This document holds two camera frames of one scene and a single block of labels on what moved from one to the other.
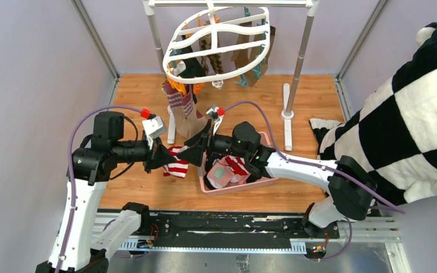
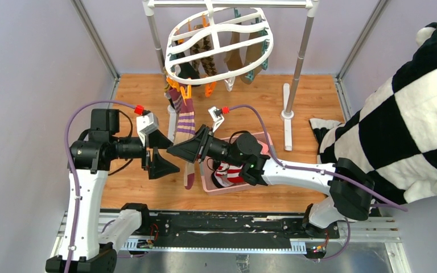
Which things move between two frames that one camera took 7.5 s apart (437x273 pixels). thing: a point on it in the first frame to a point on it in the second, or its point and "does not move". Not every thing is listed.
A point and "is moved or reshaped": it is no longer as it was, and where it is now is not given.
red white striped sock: (178, 168) is moved or reshaped
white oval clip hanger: (218, 43) does not move
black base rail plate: (234, 227) does not move
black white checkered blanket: (407, 133) does not move
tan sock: (241, 57) to (233, 58)
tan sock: (258, 71) to (253, 53)
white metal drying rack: (313, 7) does not move
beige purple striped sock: (194, 120) is moved or reshaped
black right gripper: (197, 144) does not move
